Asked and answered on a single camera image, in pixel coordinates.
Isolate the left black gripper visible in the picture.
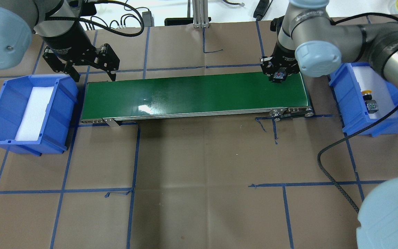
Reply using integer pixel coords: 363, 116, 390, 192
42, 21, 120, 83

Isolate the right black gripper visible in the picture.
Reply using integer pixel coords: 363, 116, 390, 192
259, 44, 300, 82

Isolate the red push button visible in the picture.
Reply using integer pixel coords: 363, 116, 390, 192
271, 67, 288, 83

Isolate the yellow push button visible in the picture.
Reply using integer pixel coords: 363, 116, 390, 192
361, 89, 379, 114

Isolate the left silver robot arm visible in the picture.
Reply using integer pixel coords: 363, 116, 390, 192
0, 0, 120, 82

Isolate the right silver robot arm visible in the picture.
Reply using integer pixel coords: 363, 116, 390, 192
260, 0, 398, 249

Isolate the green conveyor belt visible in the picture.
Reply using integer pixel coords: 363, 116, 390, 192
80, 72, 315, 126

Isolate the white foam pad left bin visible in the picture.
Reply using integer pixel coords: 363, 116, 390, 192
15, 86, 54, 141

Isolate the black power adapter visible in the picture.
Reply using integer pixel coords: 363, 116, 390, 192
142, 10, 154, 27

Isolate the right blue plastic bin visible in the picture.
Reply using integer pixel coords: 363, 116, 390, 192
329, 63, 398, 137

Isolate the blue plastic bin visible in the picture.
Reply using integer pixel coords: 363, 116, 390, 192
329, 63, 398, 137
0, 74, 78, 156

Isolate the left blue plastic bin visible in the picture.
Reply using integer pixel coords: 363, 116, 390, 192
0, 74, 78, 156

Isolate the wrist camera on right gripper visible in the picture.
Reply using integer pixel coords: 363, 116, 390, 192
270, 16, 285, 34

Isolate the aluminium frame post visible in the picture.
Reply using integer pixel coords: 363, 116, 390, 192
191, 0, 210, 28

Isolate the black braided cable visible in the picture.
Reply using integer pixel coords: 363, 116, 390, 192
317, 97, 398, 214

